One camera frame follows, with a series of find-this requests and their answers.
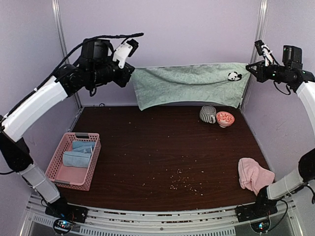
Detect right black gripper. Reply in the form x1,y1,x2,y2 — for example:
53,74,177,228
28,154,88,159
247,59,290,83

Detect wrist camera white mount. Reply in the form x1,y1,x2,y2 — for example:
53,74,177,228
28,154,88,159
113,39,139,69
254,40,279,66

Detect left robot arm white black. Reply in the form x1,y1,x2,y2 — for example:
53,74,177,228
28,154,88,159
0,38,139,218

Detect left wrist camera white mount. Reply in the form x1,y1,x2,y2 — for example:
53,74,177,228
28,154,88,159
113,39,139,69

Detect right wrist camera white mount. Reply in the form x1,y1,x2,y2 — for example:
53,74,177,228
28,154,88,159
254,40,279,66

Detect front aluminium rail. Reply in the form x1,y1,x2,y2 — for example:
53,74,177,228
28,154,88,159
19,195,304,236

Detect blue towel back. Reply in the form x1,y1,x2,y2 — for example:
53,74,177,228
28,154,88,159
72,141,95,154

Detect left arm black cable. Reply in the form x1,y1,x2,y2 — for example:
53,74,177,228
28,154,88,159
0,31,145,175

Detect green panda towel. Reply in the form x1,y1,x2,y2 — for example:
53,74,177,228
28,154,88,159
131,62,250,110

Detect right aluminium frame post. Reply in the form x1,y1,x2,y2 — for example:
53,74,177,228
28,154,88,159
240,0,269,112

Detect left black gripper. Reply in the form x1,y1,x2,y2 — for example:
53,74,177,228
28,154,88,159
91,55,135,88

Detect aluminium frame post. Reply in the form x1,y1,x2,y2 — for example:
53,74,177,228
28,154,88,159
240,0,269,112
51,0,82,110

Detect pink towel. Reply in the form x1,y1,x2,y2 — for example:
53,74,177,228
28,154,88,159
238,157,275,196

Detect left aluminium frame post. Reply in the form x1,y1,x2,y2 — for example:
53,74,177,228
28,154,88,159
51,0,82,110

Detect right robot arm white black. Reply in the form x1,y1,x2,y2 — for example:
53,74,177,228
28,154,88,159
246,40,315,217

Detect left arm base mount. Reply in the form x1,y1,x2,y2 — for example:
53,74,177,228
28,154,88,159
45,205,88,236

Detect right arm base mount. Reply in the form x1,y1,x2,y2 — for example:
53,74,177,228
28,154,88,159
235,204,278,234

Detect red patterned bowl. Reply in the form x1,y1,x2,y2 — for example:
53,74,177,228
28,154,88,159
216,111,235,128

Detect pink plastic basket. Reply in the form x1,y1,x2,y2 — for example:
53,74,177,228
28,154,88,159
45,132,101,191

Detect rolled blue towel front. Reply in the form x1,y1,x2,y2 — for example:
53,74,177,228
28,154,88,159
63,151,92,168

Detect striped grey mug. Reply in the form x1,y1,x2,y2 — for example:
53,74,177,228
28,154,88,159
199,105,217,124

